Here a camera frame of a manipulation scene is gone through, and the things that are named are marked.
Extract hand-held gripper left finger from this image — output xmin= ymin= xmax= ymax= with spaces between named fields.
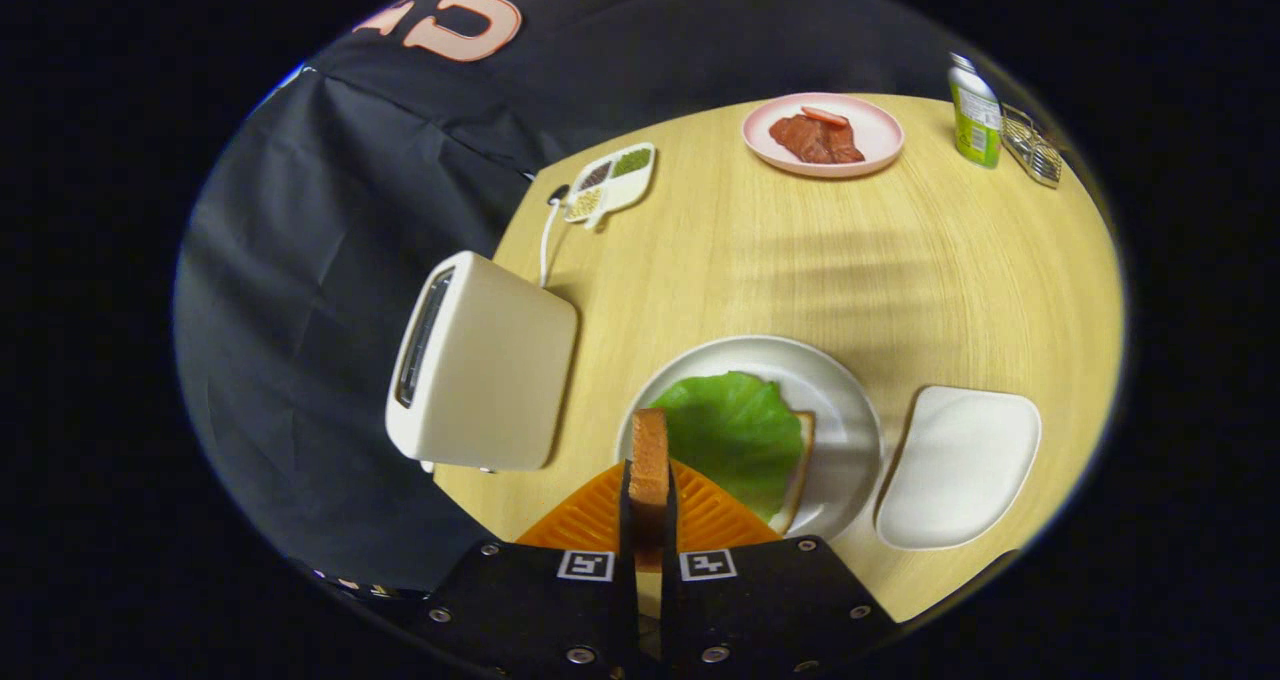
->
xmin=425 ymin=460 xmax=641 ymax=680

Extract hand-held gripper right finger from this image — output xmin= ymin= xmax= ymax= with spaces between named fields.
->
xmin=660 ymin=460 xmax=896 ymax=680

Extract browned toast slice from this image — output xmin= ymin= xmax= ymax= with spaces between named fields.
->
xmin=630 ymin=408 xmax=671 ymax=573

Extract green lettuce leaf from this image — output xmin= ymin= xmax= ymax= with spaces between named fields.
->
xmin=650 ymin=371 xmax=806 ymax=523

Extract white bread slice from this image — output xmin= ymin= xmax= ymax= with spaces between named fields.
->
xmin=765 ymin=410 xmax=816 ymax=536

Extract cream white toaster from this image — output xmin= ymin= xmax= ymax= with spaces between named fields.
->
xmin=385 ymin=250 xmax=579 ymax=474

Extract round white plate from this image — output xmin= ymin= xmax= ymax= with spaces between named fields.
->
xmin=614 ymin=335 xmax=886 ymax=543

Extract oblong white plate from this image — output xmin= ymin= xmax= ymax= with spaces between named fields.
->
xmin=875 ymin=385 xmax=1043 ymax=551

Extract white divided condiment dish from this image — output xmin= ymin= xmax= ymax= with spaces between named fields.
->
xmin=563 ymin=142 xmax=658 ymax=231

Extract brown meat pieces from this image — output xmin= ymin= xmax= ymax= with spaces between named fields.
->
xmin=768 ymin=112 xmax=866 ymax=165

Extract pink plate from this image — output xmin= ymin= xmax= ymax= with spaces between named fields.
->
xmin=741 ymin=93 xmax=906 ymax=179

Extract green label metal bottle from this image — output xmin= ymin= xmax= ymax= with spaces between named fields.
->
xmin=947 ymin=52 xmax=1003 ymax=169

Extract white toaster cable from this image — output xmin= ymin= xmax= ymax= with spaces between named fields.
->
xmin=540 ymin=185 xmax=571 ymax=289

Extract metal wire basket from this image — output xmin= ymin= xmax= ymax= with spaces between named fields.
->
xmin=1000 ymin=103 xmax=1064 ymax=189

